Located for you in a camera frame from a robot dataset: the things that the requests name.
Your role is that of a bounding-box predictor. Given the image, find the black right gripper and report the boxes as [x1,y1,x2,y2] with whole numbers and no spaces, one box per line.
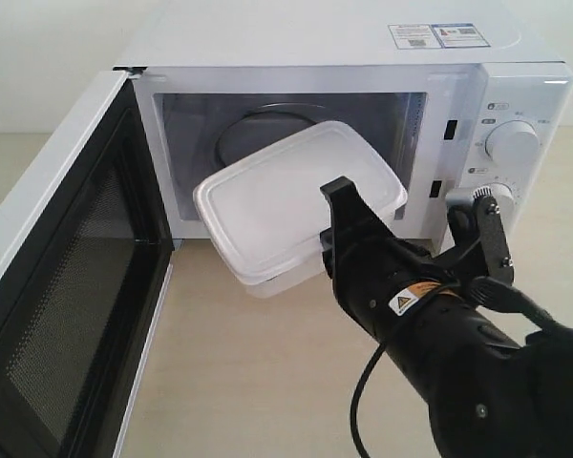
[319,177,463,342]

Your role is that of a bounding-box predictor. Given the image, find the white plastic lidded container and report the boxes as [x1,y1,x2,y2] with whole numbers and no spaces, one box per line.
[193,121,408,298]

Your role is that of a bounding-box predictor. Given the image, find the white microwave door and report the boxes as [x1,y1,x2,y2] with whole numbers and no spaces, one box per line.
[0,70,173,457]

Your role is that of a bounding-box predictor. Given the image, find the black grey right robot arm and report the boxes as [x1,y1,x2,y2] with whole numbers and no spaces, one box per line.
[320,177,573,457]

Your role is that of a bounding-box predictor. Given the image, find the white microwave oven body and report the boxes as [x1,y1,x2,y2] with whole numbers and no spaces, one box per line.
[116,1,573,247]

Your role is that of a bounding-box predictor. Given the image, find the glass turntable plate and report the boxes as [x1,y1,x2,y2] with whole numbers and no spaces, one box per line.
[213,102,330,168]

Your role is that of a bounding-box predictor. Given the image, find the lower white control knob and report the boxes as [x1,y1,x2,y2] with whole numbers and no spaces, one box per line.
[473,182,516,228]

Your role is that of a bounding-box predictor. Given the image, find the white control knob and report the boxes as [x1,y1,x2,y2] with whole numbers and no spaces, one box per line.
[473,182,516,228]
[485,120,540,163]

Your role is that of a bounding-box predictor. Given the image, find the upper white control knob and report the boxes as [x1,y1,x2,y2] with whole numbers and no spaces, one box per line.
[485,120,540,163]

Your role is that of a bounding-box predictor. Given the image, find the warning label sticker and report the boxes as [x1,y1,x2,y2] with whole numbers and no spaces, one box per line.
[388,23,490,50]

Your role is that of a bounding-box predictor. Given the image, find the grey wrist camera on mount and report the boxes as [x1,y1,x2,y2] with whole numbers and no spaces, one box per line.
[444,187,514,283]

